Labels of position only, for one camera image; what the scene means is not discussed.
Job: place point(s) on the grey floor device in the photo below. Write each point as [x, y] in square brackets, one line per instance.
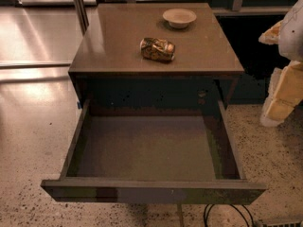
[279, 222]

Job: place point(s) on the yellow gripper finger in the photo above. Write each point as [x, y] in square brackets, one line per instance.
[285, 92]
[271, 35]

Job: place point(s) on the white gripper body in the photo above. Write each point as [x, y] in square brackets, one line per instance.
[292, 37]

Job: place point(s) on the crushed orange can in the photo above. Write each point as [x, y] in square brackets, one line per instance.
[157, 49]

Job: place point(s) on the open top drawer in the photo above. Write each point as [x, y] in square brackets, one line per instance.
[149, 156]

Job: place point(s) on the grey cabinet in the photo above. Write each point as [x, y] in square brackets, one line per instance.
[111, 77]

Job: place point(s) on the white ceramic bowl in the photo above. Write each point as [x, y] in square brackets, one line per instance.
[179, 18]

